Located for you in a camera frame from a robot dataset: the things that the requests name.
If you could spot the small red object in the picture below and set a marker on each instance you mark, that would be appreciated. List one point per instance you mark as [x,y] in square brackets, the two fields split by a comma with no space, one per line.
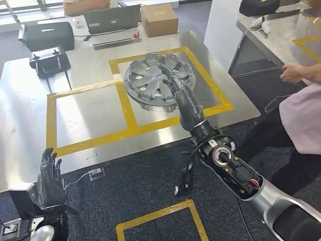
[136,35]

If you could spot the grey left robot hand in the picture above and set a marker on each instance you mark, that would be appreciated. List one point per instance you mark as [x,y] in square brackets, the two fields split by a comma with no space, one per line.
[51,186]

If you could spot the person at desk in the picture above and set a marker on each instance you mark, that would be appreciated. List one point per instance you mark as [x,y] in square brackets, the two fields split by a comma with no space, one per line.
[85,6]

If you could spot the steel floor socket plate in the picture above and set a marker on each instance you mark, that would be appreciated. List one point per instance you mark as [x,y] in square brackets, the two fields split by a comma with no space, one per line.
[97,174]
[11,229]

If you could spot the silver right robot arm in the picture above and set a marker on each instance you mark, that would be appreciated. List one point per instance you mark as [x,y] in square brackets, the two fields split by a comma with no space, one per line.
[250,183]

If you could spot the stainless steel bench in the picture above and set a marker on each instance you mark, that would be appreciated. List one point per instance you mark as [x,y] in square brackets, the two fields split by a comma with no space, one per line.
[276,36]

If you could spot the long steel bar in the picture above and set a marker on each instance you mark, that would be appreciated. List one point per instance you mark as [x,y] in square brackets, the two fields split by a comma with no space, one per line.
[115,44]

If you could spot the white computer mouse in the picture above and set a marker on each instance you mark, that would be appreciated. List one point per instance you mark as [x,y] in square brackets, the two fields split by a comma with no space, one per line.
[77,22]

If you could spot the black zip case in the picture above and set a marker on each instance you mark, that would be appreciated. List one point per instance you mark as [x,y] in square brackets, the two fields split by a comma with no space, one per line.
[259,7]
[47,36]

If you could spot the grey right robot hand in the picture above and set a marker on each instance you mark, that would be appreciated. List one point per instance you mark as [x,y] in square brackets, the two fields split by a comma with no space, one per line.
[191,109]

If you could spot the yellow tape on workbench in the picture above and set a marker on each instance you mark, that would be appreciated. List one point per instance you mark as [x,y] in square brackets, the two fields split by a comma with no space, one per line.
[128,109]

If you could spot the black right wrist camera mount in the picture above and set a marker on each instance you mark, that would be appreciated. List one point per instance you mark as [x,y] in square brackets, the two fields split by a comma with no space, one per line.
[185,183]

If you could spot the grey plastic wheel hubcap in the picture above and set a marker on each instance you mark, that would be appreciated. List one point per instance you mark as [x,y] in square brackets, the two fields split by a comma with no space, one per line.
[145,79]

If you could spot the yellow floor tape strip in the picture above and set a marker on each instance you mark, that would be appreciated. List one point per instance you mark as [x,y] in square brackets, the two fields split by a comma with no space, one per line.
[160,212]

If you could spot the stainless steel workbench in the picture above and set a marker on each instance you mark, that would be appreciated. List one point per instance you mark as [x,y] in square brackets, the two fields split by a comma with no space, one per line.
[87,116]

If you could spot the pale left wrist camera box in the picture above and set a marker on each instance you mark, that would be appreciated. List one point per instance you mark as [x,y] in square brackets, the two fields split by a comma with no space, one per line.
[21,199]

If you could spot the black remote controller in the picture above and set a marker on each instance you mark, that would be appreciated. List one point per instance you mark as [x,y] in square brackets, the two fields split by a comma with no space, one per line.
[50,61]

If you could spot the standing person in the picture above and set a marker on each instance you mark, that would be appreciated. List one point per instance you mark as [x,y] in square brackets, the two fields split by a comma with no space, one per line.
[301,116]

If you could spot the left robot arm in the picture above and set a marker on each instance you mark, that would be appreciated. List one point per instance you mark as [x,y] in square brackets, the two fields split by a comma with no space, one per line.
[50,229]

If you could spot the grey laptop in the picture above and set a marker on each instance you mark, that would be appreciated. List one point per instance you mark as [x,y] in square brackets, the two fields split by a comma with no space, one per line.
[112,20]

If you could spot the yellow tape on bench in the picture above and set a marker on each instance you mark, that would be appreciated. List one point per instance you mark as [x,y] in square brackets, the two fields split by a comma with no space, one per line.
[301,40]

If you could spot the brown cardboard box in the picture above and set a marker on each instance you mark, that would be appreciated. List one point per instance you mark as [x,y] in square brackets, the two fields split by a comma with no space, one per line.
[160,21]

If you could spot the white handheld controller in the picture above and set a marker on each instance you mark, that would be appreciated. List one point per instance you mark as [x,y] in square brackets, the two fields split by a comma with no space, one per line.
[265,28]

